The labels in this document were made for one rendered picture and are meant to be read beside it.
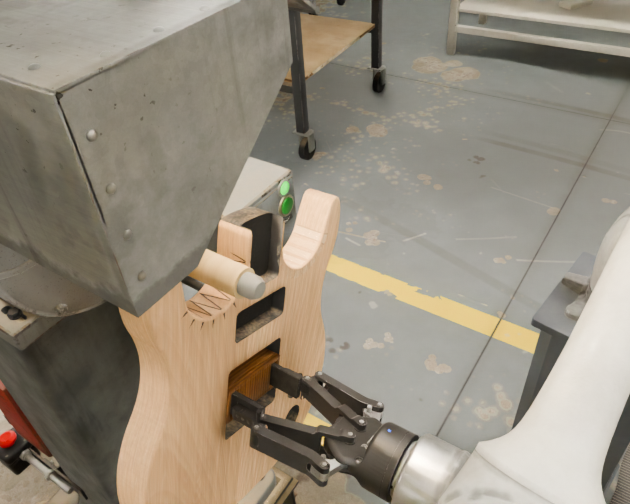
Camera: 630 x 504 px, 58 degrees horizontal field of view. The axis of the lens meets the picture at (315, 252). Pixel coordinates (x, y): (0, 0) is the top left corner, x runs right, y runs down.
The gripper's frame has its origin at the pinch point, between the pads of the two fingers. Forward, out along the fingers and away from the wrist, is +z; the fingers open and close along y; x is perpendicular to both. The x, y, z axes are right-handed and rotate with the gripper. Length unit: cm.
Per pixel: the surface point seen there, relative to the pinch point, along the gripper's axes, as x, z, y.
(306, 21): 29, 174, 264
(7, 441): -54, 70, 5
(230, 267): 19.9, -1.6, -8.1
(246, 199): 14.5, 19.0, 19.9
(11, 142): 35.7, -4.7, -30.0
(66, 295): 10.1, 18.9, -11.8
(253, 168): 17.1, 23.5, 27.0
